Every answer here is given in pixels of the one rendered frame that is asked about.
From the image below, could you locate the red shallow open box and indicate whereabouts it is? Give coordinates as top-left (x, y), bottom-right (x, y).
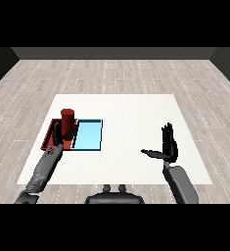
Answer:
top-left (40, 118), bottom-right (79, 152)

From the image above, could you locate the dark grey robot body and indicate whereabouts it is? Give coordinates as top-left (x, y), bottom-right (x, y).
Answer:
top-left (84, 184), bottom-right (146, 205)

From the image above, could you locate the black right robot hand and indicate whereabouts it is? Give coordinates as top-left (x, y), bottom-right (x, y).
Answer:
top-left (140, 122), bottom-right (179, 164)

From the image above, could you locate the light blue shallow open box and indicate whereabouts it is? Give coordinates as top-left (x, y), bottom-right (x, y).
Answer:
top-left (70, 119), bottom-right (104, 152)

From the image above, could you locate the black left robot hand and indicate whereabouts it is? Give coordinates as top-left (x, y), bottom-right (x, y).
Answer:
top-left (51, 122), bottom-right (79, 148)

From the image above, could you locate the red can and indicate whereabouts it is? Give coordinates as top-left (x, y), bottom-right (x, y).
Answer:
top-left (60, 108), bottom-right (75, 137)

